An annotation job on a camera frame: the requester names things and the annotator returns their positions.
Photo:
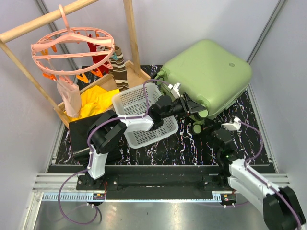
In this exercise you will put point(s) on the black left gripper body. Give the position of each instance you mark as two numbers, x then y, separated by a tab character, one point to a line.
180	107

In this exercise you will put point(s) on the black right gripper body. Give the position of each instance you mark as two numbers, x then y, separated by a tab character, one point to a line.
212	134

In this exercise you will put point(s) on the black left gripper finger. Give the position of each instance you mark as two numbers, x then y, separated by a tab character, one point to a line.
189	102
195	108

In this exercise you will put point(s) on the green hard-shell suitcase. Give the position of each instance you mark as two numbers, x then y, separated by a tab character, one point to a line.
210	75

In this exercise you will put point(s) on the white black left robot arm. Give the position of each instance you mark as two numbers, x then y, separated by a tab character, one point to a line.
104	134

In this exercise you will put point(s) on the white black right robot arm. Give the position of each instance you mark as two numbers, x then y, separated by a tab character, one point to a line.
279	206

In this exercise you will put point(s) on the white plastic mesh basket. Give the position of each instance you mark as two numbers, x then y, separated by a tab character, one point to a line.
131	104

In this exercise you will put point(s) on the wooden clothes rack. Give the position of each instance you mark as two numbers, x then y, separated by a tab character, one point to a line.
135	75

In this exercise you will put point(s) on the brown striped sock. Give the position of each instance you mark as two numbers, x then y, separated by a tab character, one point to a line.
119	71

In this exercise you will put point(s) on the teal clothespin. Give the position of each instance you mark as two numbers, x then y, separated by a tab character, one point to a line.
114	56

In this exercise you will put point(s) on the black box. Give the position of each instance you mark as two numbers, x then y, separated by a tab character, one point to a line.
78	138

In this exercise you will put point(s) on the red garment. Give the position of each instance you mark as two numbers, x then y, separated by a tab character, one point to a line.
96	48

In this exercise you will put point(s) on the yellow shorts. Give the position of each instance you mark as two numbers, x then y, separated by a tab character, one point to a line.
95	101

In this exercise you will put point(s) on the orange clothespin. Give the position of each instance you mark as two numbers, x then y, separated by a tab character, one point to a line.
82	77

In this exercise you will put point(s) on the pale pink garment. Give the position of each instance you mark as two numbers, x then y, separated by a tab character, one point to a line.
70	94

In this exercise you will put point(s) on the pink round clip hanger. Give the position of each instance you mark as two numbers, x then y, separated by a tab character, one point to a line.
72	51

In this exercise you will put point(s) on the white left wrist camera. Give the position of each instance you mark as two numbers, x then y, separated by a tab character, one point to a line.
174	89

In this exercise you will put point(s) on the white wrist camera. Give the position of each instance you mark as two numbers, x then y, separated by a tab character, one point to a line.
233	125
174	89

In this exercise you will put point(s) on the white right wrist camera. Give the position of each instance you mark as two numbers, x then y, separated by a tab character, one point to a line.
233	125

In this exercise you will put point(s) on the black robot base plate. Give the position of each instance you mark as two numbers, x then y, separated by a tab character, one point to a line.
147	184

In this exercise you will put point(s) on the aluminium frame rail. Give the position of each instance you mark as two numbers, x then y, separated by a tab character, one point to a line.
44	181

